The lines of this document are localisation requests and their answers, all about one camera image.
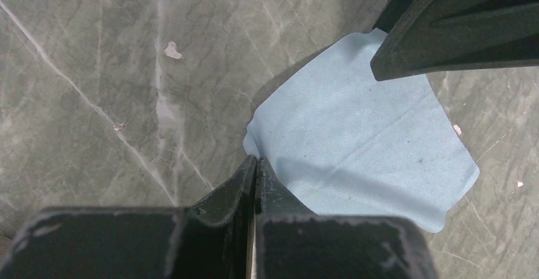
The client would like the light blue cloth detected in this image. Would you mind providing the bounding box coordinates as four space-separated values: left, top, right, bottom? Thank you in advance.
243 29 479 233

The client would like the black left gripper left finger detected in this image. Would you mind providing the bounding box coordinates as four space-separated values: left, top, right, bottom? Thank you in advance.
1 156 257 278

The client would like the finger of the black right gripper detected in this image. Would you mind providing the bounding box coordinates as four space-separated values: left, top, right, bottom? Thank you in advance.
371 0 538 81

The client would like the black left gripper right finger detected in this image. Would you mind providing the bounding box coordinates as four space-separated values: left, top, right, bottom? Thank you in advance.
256 158 438 278

